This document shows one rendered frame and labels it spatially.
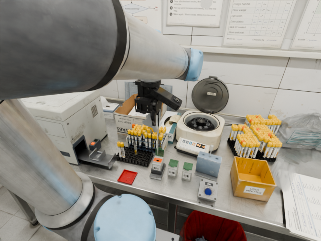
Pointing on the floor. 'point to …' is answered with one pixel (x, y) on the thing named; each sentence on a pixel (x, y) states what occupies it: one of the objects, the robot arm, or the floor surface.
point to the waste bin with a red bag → (211, 228)
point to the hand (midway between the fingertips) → (157, 129)
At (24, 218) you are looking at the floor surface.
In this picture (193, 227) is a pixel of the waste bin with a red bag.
